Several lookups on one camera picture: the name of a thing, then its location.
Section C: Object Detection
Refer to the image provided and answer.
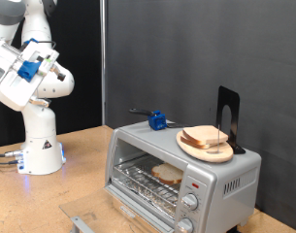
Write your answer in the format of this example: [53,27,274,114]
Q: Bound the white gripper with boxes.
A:
[0,40,67,112]

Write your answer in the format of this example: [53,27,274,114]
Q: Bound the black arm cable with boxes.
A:
[19,38,57,52]

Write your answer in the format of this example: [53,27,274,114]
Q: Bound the metal oven rack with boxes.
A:
[112,154,184,217]

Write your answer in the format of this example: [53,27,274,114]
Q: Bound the wooden crate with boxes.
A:
[112,195,166,233]

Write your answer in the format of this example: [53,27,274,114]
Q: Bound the round wooden board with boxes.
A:
[176,130,235,164]

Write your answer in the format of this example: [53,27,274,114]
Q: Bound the vertical metal pole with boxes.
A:
[100,0,107,126]

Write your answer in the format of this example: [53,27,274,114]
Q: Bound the metal spatula with blue block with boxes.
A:
[128,108,194,131]

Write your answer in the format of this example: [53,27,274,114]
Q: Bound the glass oven door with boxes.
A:
[58,183,176,233]

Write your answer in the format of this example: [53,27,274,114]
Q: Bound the grey base cable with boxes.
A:
[0,159,20,166]
[0,150,24,158]

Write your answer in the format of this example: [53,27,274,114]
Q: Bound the white bread slice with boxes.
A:
[180,135,214,150]
[150,162,184,186]
[181,125,229,146]

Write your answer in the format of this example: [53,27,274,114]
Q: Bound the silver toaster oven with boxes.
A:
[103,117,262,233]

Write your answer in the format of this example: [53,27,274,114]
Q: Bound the thin metal pin on board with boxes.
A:
[216,124,221,153]

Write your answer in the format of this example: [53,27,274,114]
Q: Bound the blue cable clip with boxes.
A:
[23,37,39,46]

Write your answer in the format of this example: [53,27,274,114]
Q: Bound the black metal bookend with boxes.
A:
[215,85,247,155]

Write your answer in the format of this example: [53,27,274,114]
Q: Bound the silver oven knob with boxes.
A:
[176,217,195,233]
[181,192,200,212]

